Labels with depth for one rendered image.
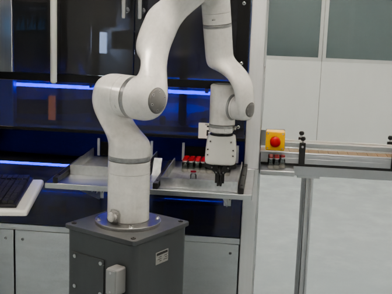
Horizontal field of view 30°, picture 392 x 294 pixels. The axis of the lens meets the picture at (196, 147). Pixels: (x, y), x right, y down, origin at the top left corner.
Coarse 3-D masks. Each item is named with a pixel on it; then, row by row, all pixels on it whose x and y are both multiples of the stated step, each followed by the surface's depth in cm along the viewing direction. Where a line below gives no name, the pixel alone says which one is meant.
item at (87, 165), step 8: (88, 152) 283; (80, 160) 272; (88, 160) 283; (96, 160) 284; (104, 160) 284; (152, 160) 278; (72, 168) 259; (80, 168) 259; (88, 168) 259; (96, 168) 258; (104, 168) 258; (104, 176) 258
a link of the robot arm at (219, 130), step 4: (212, 128) 235; (216, 128) 234; (220, 128) 234; (224, 128) 234; (228, 128) 234; (232, 128) 235; (212, 132) 237; (216, 132) 234; (220, 132) 234; (224, 132) 234; (228, 132) 234
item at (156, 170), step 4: (156, 160) 264; (160, 160) 264; (156, 164) 264; (160, 164) 263; (156, 168) 263; (160, 168) 263; (152, 172) 262; (156, 172) 262; (152, 176) 260; (156, 176) 261; (152, 180) 254
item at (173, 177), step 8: (168, 168) 260; (176, 168) 275; (240, 168) 264; (168, 176) 261; (176, 176) 262; (184, 176) 262; (200, 176) 263; (208, 176) 264; (232, 176) 265; (240, 176) 263; (160, 184) 245; (168, 184) 245; (176, 184) 245; (184, 184) 244; (192, 184) 244; (200, 184) 244; (208, 184) 243; (216, 184) 243; (224, 184) 243; (232, 184) 243
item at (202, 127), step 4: (200, 124) 278; (204, 124) 278; (208, 124) 278; (200, 128) 278; (204, 128) 278; (208, 128) 278; (200, 132) 278; (204, 132) 278; (208, 132) 278; (200, 136) 279; (204, 136) 279
